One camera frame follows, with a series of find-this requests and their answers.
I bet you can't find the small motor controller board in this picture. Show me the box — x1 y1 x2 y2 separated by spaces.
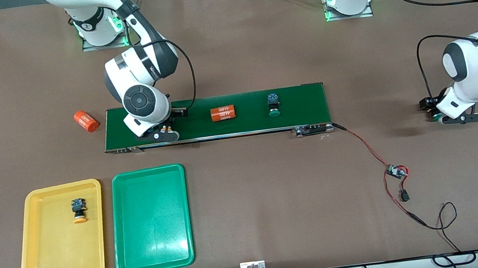
387 162 409 181

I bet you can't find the red and black wire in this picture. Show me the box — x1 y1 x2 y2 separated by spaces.
333 112 429 238

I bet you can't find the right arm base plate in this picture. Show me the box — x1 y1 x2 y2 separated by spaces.
75 0 136 52

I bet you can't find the green belt conveyor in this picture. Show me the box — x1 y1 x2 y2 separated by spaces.
99 79 335 165

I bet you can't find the yellow plastic tray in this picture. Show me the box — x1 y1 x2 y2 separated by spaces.
6 177 113 268

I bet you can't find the thin black looped cable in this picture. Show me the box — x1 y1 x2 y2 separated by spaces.
420 199 477 268

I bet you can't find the green plastic tray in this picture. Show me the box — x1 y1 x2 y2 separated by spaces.
102 162 198 268

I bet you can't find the orange cylinder printed 4680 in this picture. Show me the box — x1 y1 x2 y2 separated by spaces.
73 108 101 135
210 104 237 123

